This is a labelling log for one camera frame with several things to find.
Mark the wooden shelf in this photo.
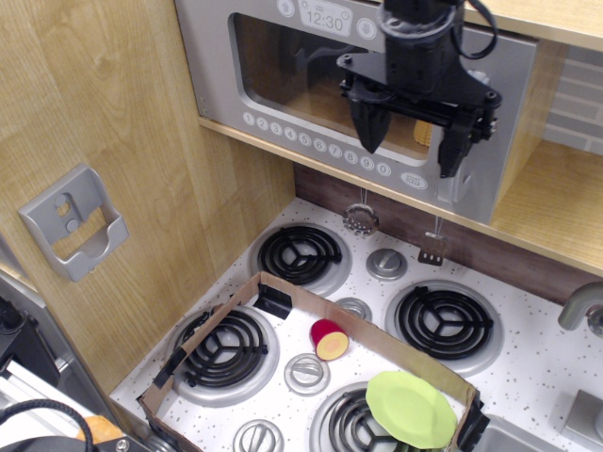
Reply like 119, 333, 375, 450
198, 117, 602, 277

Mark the front left black burner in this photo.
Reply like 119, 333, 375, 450
181, 310, 272, 389

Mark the front right black burner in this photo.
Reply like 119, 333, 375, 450
328, 389, 400, 452

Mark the red toy fruit half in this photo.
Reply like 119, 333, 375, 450
310, 318, 350, 361

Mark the grey stove knob middle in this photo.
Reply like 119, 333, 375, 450
335, 298, 372, 322

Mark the yellow toy corn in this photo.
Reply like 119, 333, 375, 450
413, 120, 432, 148

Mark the hanging metal spatula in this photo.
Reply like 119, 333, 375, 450
417, 217, 448, 266

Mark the grey wall phone holder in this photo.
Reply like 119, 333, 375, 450
18, 164, 129, 283

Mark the black device left edge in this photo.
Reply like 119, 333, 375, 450
1, 298, 60, 387

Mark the cardboard barrier frame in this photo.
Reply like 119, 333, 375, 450
138, 272, 490, 451

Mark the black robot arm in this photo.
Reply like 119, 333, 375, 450
336, 1, 502, 178

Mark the green toy plate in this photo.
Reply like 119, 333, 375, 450
366, 371, 458, 449

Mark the back left black burner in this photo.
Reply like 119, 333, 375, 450
253, 225, 343, 285

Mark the back right black burner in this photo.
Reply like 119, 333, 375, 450
393, 285, 495, 361

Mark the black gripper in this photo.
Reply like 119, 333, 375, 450
337, 18, 502, 178

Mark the orange object bottom left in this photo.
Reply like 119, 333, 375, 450
85, 415, 123, 444

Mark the grey toy faucet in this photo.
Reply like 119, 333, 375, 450
558, 282, 602, 338

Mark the hanging metal strainer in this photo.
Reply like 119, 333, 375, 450
342, 188, 380, 237

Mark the grey toy sink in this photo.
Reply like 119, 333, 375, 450
474, 390, 602, 451

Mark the black burner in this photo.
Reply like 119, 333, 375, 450
393, 285, 495, 361
328, 389, 400, 452
181, 310, 272, 389
253, 225, 343, 285

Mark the grey stove knob front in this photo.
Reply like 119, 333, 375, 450
233, 419, 285, 452

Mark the black braided cable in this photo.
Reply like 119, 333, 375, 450
0, 398, 95, 452

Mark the grey stove knob centre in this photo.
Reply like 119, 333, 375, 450
284, 353, 331, 396

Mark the grey toy microwave door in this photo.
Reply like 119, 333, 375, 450
175, 1, 538, 223

